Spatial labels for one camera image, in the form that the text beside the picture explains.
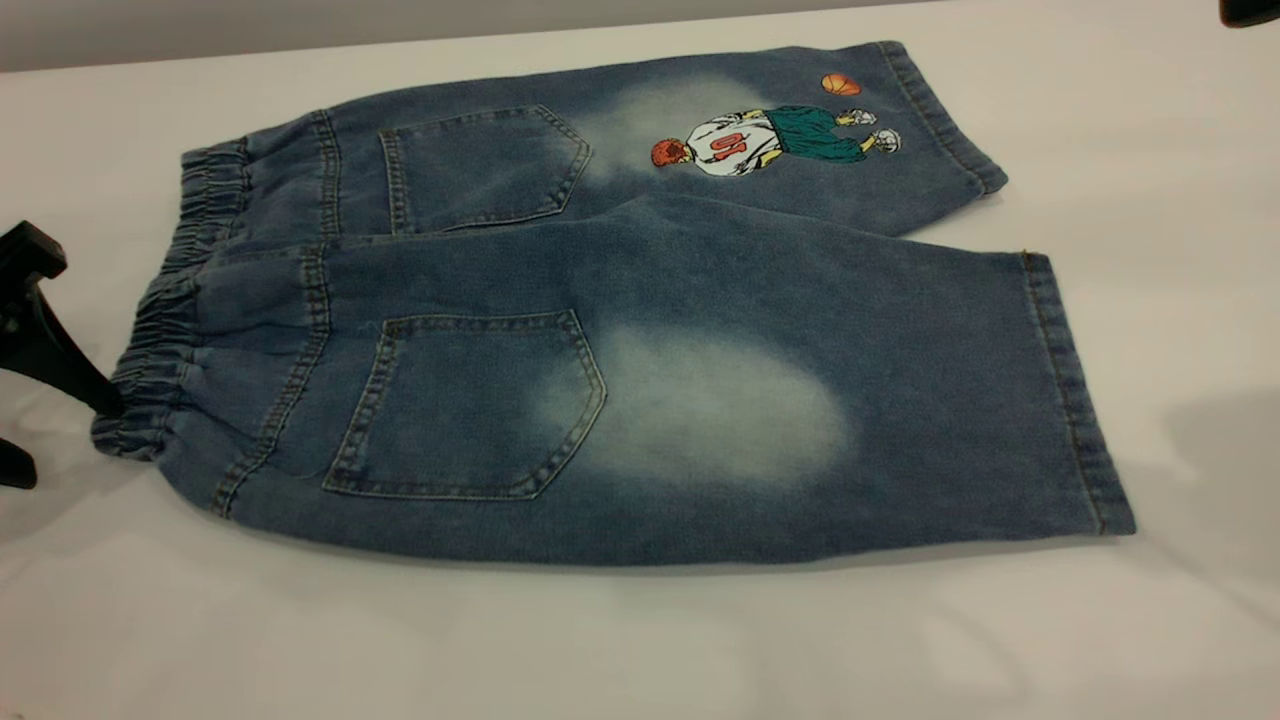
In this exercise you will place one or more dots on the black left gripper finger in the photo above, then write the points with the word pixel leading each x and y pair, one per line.
pixel 14 470
pixel 40 340

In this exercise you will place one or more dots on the blue denim shorts with print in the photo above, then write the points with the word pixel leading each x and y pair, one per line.
pixel 700 300

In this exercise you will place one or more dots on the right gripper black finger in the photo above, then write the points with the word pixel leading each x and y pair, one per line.
pixel 1255 10

